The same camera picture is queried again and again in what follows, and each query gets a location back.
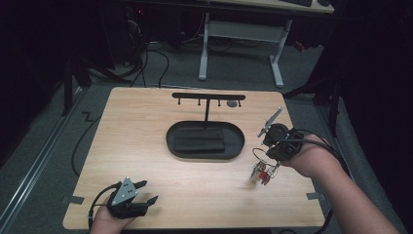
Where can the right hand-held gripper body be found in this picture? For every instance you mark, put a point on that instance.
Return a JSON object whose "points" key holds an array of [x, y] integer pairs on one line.
{"points": [[285, 139]]}

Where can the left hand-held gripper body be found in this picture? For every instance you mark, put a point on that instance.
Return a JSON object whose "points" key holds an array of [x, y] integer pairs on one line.
{"points": [[125, 201]]}

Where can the key bunch with coloured tags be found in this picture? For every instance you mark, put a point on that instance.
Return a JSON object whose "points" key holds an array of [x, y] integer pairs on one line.
{"points": [[263, 174]]}

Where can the black key holder with tray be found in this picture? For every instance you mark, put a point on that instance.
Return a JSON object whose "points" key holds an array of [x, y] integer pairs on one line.
{"points": [[233, 143]]}

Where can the black wallet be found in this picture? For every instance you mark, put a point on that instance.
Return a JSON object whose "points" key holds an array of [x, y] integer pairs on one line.
{"points": [[198, 141]]}

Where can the person's left hand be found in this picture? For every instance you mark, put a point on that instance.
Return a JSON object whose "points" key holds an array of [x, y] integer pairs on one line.
{"points": [[108, 222]]}

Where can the person's right hand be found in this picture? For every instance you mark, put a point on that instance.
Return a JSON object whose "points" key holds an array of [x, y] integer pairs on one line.
{"points": [[313, 156]]}

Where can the grey round table grommet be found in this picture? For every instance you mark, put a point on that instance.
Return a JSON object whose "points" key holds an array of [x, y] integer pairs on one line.
{"points": [[232, 103]]}

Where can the grey tape piece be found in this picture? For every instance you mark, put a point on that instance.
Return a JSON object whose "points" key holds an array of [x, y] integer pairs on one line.
{"points": [[73, 200], [315, 196]]}

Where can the black metal stand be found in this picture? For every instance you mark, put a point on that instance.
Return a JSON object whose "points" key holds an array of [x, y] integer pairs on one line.
{"points": [[67, 84], [332, 100]]}

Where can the black keyboard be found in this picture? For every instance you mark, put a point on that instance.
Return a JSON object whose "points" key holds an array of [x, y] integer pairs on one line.
{"points": [[297, 2]]}

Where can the black computer mouse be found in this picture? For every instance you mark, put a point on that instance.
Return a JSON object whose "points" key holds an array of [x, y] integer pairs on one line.
{"points": [[323, 2]]}

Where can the metal floor rail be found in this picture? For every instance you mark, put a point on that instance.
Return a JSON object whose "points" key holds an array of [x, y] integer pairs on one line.
{"points": [[367, 208], [35, 162]]}

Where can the desk with white frame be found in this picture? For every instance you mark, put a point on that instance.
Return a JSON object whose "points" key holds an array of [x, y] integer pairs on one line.
{"points": [[243, 31]]}

